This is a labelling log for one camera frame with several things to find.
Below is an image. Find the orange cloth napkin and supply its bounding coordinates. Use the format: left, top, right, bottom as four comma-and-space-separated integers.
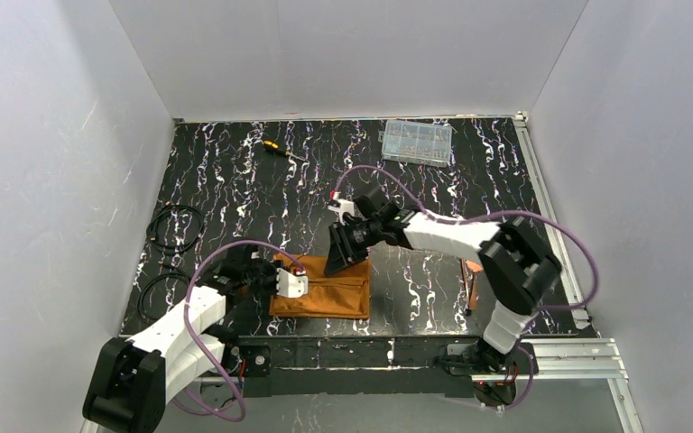
269, 254, 372, 320

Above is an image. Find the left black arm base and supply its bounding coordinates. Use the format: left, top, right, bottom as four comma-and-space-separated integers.
217, 340, 272, 379

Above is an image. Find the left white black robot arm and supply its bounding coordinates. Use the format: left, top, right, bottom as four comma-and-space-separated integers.
82, 241, 307, 432

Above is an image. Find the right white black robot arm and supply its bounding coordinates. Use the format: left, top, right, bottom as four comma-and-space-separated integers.
324, 187, 562, 359

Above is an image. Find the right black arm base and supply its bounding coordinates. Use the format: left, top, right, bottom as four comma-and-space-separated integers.
438, 339, 540, 378

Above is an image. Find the copper fork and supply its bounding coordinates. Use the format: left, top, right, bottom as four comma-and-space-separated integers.
460, 259, 472, 317

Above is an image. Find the clear plastic parts box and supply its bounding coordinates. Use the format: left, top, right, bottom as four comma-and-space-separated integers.
378, 119, 453, 167

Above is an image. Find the orange black screwdriver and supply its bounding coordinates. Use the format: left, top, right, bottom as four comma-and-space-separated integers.
262, 140, 299, 160

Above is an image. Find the copper cake server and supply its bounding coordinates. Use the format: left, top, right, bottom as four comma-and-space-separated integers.
465, 261, 483, 315

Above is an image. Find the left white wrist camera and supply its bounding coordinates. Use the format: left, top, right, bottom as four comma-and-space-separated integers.
273, 260, 309, 299

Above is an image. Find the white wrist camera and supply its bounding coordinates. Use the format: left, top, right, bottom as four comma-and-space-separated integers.
327, 191, 358, 225
273, 260, 309, 299

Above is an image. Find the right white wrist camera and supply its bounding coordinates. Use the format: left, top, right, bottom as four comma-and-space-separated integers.
327, 191, 358, 225

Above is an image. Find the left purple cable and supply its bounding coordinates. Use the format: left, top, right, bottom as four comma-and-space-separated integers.
170, 240, 309, 424

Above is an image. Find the purple cable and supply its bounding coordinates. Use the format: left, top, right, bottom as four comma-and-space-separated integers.
331, 164, 604, 413
170, 240, 309, 424

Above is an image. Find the black coiled cable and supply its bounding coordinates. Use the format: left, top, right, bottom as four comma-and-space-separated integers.
137, 205, 208, 328

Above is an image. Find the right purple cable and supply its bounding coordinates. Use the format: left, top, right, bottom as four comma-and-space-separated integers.
331, 164, 604, 413

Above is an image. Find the aluminium frame rail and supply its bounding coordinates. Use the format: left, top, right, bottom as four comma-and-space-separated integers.
80, 337, 643, 433

